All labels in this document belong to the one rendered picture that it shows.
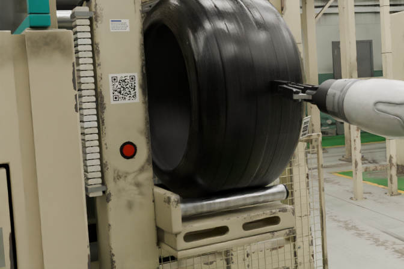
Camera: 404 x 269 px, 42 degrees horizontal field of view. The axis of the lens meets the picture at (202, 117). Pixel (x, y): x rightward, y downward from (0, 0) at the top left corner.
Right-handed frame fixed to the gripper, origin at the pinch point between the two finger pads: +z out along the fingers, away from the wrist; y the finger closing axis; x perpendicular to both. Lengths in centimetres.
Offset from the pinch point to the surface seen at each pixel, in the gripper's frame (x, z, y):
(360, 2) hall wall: -54, 842, -785
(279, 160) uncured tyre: 19.9, 6.9, -3.9
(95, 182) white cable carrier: 24, 23, 41
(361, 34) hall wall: 18, 826, -779
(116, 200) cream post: 29, 21, 36
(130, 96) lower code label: 3.4, 24.8, 30.1
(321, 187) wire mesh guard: 51, 59, -60
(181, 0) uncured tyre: -20.9, 24.1, 15.8
